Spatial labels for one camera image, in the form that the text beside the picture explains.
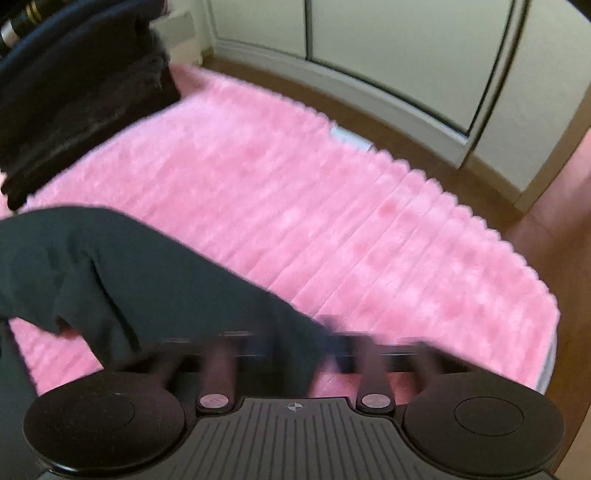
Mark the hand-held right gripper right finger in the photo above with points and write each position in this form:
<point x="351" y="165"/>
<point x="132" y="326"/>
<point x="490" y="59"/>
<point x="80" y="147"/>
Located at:
<point x="369" y="367"/>

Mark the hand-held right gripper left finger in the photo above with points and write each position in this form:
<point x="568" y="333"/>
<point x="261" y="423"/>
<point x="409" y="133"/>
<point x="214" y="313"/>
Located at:
<point x="219" y="367"/>

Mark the black tube with gold rings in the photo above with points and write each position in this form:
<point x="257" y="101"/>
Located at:
<point x="21" y="21"/>

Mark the white closet doors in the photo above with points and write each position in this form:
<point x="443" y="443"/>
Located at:
<point x="392" y="37"/>

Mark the black folded cloth pile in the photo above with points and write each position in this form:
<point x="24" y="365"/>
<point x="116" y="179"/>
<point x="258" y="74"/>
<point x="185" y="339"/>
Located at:
<point x="87" y="115"/>

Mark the dark teal garment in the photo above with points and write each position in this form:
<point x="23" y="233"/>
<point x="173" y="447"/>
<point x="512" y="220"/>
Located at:
<point x="138" y="277"/>

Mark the pink fluffy blanket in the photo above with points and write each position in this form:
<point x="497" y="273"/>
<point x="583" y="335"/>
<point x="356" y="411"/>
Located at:
<point x="323" y="207"/>

